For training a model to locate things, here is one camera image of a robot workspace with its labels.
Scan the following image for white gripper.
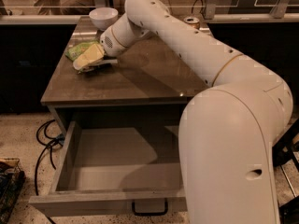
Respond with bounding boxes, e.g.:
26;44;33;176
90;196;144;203
73;28;126;72

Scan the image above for green jalapeno chip bag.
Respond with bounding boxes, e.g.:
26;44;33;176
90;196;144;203
65;40;118;73

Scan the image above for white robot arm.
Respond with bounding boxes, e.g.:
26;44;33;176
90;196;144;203
100;0;293;224

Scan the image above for open grey top drawer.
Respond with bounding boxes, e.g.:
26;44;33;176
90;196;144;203
29;119;187;217

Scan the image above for white ceramic bowl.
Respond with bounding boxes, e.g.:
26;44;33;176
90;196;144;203
89;7;119;31

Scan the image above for grey cabinet with countertop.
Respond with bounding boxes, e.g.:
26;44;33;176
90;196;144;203
40;14;216;135

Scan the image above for gold soda can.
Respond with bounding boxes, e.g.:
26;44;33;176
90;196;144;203
183;16;200;29

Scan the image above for black floor cables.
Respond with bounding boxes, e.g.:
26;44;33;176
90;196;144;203
34;119;65;196

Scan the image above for black cable behind counter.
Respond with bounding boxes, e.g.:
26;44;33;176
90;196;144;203
191;0;206;19

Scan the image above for wire basket with items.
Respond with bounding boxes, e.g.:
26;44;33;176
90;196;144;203
0;158;25;224

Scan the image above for black drawer handle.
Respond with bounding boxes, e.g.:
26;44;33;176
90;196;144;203
131;199;168;217

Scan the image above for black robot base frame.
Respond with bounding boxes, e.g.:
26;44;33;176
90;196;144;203
273;119;299;224

